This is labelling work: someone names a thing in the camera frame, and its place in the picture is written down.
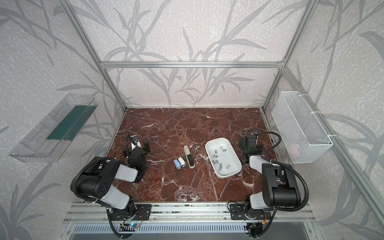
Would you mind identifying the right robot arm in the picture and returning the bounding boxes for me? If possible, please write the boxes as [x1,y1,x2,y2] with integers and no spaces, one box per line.
[238,131,309,220]

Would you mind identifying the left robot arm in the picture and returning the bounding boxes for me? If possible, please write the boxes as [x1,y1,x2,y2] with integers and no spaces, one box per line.
[71,143,151,219]

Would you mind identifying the white plastic tray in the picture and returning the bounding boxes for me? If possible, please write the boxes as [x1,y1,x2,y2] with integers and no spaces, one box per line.
[205,138,242,179]

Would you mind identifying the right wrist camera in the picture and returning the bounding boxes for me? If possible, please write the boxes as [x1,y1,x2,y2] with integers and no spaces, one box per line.
[252,130,260,136]

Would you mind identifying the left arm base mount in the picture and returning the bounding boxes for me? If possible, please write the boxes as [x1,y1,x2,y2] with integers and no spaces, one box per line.
[110,204,152,221]

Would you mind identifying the white wire mesh basket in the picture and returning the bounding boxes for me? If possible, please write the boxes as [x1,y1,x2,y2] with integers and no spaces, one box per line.
[272,91,333,164]

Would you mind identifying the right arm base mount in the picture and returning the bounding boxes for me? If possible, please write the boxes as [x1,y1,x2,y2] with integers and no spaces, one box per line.
[227,202,271,221]

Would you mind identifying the aluminium front rail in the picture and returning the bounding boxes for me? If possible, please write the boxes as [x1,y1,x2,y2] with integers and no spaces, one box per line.
[63,202,316,224]

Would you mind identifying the clear plastic wall bin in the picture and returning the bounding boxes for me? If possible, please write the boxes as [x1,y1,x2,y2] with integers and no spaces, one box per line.
[9,94,98,163]

